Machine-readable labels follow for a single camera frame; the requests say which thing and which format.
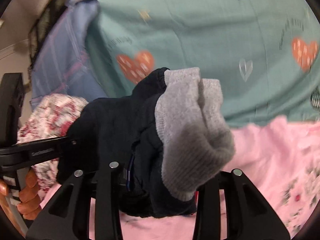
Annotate blue plaid pillow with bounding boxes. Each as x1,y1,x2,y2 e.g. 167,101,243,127
30,0,106,108

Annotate left hand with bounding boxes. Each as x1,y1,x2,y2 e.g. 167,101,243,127
1,168,42,237

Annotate pink floral bed sheet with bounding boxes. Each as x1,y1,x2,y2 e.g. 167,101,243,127
38,115,320,240

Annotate teal heart print pillow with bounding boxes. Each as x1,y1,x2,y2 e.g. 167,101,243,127
86,0,319,127

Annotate red rose floral quilt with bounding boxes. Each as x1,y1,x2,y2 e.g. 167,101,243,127
17,94,88,198

